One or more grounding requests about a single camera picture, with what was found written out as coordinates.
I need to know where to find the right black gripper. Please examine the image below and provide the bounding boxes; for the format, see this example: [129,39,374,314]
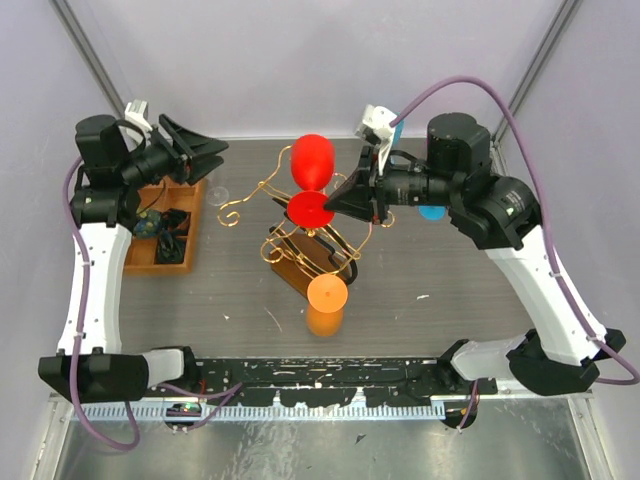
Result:
[322,143,459,225]

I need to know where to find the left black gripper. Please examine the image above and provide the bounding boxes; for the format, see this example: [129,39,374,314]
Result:
[121,113,230,189]

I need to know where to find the clear champagne flute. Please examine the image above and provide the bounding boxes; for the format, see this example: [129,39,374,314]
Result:
[206,170,229,207]

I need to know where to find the red wine glass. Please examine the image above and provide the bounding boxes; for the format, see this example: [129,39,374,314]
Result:
[287,134,335,229]

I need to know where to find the blue wine glass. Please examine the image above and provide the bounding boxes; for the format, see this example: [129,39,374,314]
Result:
[388,121,404,165]
[418,205,447,221]

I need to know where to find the orange wine glass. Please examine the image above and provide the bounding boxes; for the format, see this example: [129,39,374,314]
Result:
[306,274,349,337]

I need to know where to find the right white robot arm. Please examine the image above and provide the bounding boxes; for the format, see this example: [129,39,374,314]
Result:
[285,113,626,396]

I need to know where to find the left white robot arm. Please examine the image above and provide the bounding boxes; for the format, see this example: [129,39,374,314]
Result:
[38,114,229,404]

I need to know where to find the wooden compartment tray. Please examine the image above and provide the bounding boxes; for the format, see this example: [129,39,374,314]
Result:
[124,178,206,276]

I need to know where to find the dark patterned rolled cloth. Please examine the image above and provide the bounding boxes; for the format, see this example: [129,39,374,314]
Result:
[155,208,191,265]

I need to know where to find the green patterned rolled cloth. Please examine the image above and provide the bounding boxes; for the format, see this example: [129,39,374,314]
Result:
[133,209,162,239]

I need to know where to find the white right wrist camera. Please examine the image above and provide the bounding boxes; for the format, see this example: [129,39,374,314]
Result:
[355,104,401,175]

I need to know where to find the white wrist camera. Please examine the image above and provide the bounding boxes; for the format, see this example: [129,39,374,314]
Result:
[124,99,152,134]
[355,104,401,175]

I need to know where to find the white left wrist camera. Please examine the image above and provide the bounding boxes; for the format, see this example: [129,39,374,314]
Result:
[124,99,152,134]

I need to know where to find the gold wire glass rack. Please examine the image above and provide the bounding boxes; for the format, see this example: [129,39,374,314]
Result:
[217,145,372,296]

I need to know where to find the black mounting base plate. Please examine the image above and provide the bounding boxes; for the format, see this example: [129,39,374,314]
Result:
[142,355,496,409]

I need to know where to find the grey slotted cable duct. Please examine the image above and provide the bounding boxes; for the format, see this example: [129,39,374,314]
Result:
[74,402,446,424]

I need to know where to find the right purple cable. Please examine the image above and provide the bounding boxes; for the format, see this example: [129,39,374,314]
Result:
[392,75,640,431]

